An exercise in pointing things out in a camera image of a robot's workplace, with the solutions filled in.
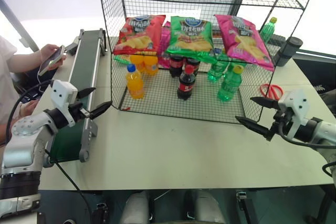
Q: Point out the green belt conveyor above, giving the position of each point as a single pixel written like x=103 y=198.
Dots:
x=82 y=72

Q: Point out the dark grey cylinder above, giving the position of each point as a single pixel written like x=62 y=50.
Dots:
x=287 y=49

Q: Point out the green potato chip bag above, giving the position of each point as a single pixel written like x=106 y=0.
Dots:
x=190 y=37

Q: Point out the black block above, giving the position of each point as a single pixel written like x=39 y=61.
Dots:
x=278 y=39

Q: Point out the orange soda bottle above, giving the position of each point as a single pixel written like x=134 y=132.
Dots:
x=151 y=65
x=135 y=85
x=137 y=62

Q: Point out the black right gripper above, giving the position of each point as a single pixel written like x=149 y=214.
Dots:
x=275 y=125

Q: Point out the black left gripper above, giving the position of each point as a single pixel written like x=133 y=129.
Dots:
x=78 y=112

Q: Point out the person's hand holding phone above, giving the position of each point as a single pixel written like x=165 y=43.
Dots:
x=50 y=52

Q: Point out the person's resting hand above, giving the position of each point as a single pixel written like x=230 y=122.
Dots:
x=30 y=107

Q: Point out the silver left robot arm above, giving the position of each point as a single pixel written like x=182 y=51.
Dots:
x=23 y=134

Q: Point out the black table leg bracket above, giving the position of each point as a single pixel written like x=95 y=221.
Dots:
x=245 y=205
x=99 y=213

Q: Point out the person's white shirt torso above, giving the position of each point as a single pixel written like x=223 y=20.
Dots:
x=6 y=82

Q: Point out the red potato chip bag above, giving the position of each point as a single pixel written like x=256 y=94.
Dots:
x=139 y=35

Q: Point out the green snack bag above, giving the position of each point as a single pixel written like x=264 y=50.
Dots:
x=120 y=58

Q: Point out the green soda bottle yellow cap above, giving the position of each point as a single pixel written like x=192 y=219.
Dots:
x=267 y=31
x=216 y=70
x=232 y=64
x=229 y=87

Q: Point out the silver smartphone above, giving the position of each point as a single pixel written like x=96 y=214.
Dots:
x=51 y=61

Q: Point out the pink potato chip bag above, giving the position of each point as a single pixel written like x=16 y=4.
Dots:
x=245 y=41

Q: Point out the magenta snack bag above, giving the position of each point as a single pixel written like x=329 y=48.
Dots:
x=165 y=48

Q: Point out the grey metal pole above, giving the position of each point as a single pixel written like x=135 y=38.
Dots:
x=18 y=22

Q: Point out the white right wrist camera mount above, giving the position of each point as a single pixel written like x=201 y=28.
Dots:
x=295 y=103

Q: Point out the person's bare forearm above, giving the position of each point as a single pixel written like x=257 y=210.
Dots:
x=25 y=62

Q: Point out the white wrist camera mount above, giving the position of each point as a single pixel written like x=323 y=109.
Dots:
x=63 y=93
x=295 y=103

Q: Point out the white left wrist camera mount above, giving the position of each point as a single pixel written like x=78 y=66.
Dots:
x=63 y=93

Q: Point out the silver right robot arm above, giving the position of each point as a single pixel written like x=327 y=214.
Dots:
x=328 y=132

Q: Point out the white rounded shape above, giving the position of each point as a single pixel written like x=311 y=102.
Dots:
x=210 y=208
x=135 y=208

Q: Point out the cola bottle red cap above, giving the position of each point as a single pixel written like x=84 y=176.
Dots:
x=194 y=64
x=176 y=66
x=186 y=85

